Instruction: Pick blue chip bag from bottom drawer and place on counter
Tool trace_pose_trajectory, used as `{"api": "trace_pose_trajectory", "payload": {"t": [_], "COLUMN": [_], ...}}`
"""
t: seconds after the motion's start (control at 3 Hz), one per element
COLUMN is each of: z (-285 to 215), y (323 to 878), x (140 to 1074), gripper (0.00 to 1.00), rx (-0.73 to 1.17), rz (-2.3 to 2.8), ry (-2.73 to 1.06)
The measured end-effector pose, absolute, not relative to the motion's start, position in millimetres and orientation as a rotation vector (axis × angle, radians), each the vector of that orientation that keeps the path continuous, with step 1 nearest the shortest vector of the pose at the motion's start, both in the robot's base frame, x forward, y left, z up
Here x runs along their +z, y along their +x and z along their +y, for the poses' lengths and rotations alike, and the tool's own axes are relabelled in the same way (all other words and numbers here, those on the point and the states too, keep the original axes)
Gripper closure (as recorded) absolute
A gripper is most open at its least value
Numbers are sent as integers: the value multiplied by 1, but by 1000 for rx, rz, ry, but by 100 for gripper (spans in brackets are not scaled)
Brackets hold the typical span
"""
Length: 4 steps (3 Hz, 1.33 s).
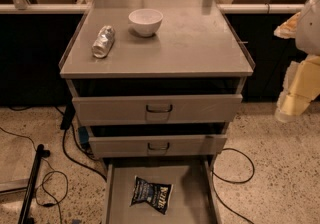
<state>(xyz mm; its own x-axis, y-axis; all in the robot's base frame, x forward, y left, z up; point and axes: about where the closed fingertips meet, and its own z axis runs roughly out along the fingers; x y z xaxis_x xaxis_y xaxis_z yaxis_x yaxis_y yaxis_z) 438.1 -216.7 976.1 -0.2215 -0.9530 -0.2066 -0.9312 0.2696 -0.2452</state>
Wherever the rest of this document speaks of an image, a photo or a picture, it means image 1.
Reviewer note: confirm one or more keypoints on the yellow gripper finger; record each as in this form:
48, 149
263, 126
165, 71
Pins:
301, 86
287, 29

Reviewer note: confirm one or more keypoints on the blue chip bag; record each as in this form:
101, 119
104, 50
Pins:
157, 195

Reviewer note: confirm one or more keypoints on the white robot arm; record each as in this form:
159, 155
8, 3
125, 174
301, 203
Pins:
307, 37

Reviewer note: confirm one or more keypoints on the top grey drawer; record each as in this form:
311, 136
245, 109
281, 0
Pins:
170, 109

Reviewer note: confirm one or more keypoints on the grey drawer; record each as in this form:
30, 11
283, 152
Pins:
170, 109
149, 146
192, 198

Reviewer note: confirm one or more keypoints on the grey drawer cabinet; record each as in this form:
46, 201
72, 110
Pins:
194, 52

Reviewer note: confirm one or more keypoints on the bottom grey drawer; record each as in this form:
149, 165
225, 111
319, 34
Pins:
192, 198

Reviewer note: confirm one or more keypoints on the middle grey drawer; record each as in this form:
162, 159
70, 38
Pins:
149, 146

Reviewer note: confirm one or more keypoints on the white ceramic bowl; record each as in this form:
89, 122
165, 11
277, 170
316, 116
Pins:
145, 22

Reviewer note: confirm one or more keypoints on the black power adapter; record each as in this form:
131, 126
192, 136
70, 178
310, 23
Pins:
67, 116

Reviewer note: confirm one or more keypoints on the white horizontal rail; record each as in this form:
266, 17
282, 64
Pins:
225, 8

